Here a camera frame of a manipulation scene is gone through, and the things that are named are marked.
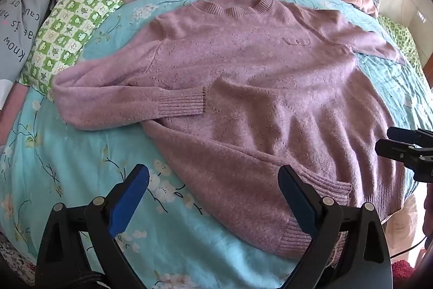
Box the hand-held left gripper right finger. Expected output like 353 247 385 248
277 164 393 289

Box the green checkered pillow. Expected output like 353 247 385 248
17 0 124 102
377 14 423 73

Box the blue floral bed sheet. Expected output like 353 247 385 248
0 0 433 289

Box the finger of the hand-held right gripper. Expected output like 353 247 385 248
375 139 433 182
386 126 433 145

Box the red rug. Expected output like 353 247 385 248
392 259 417 289

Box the pink knitted sweater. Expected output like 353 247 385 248
51 0 418 271

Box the grey printed cloth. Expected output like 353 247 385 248
0 0 55 110

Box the black cable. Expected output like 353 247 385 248
391 235 427 258

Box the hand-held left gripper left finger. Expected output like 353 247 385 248
35 164 150 289

